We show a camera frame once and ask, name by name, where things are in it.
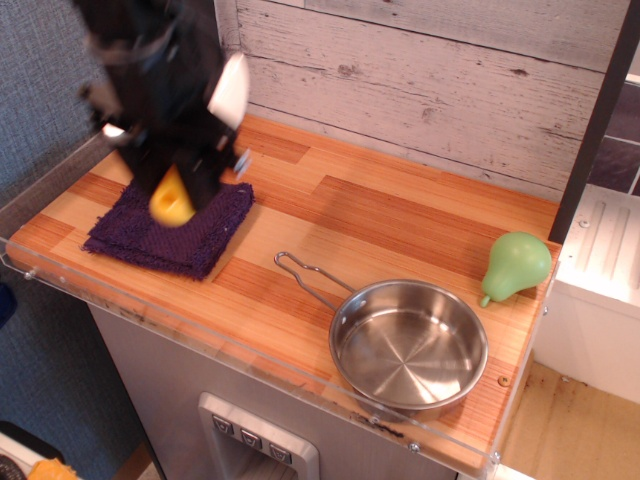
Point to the orange object bottom left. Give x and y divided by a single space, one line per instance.
51 469

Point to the green plastic pear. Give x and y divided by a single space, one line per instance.
517 261

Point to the yellow handled toy knife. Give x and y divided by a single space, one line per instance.
222 112

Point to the clear acrylic edge guard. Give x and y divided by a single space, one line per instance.
283 329

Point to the stainless steel pot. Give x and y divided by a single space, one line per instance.
407 348

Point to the dark vertical post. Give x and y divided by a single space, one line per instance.
614 79

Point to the silver dispenser panel with buttons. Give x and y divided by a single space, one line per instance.
243 445

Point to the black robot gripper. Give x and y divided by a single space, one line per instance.
159 57

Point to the grey toy fridge cabinet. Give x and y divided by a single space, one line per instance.
164 378

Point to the purple folded towel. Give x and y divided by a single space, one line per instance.
128 232

